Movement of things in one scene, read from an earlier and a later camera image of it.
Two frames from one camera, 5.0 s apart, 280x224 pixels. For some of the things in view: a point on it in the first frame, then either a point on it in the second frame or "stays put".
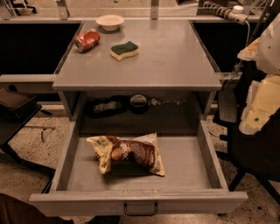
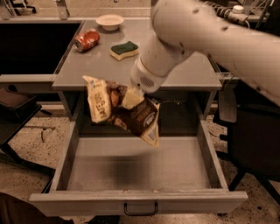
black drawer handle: (134, 213) stays put
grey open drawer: (192, 185) stays put
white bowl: (110, 22) stays put
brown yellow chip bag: (130, 152) to (106, 100)
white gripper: (269, 49) to (144, 78)
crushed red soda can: (87, 39) stays put
